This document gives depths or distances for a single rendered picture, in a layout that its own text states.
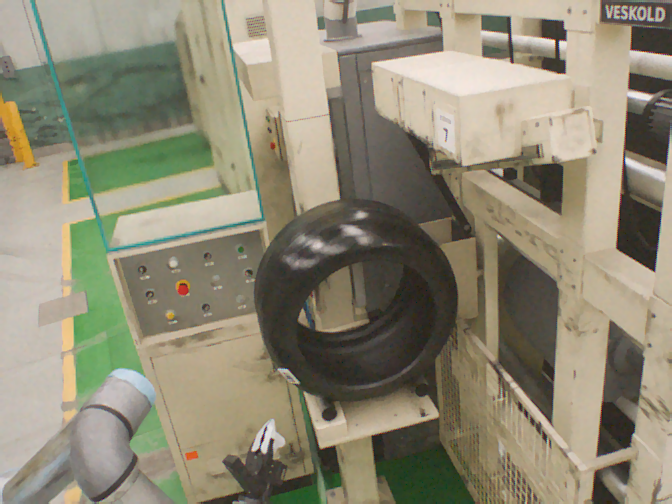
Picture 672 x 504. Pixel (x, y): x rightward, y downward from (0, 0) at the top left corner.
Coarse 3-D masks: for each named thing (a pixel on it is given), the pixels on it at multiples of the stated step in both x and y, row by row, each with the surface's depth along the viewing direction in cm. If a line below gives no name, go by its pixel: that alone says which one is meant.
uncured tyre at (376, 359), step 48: (288, 240) 156; (336, 240) 147; (384, 240) 148; (432, 240) 158; (288, 288) 148; (432, 288) 156; (288, 336) 152; (336, 336) 188; (384, 336) 190; (432, 336) 163; (336, 384) 162; (384, 384) 165
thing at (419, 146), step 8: (408, 136) 173; (416, 144) 173; (424, 144) 174; (424, 152) 175; (424, 160) 176; (432, 176) 179; (440, 176) 179; (440, 184) 180; (440, 192) 183; (448, 192) 182; (448, 200) 183; (456, 208) 185; (456, 216) 186; (464, 216) 186; (464, 224) 188; (464, 232) 189
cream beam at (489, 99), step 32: (384, 64) 160; (416, 64) 153; (448, 64) 147; (480, 64) 141; (512, 64) 136; (384, 96) 159; (416, 96) 135; (448, 96) 117; (480, 96) 113; (512, 96) 115; (544, 96) 116; (416, 128) 139; (480, 128) 116; (512, 128) 117; (480, 160) 119
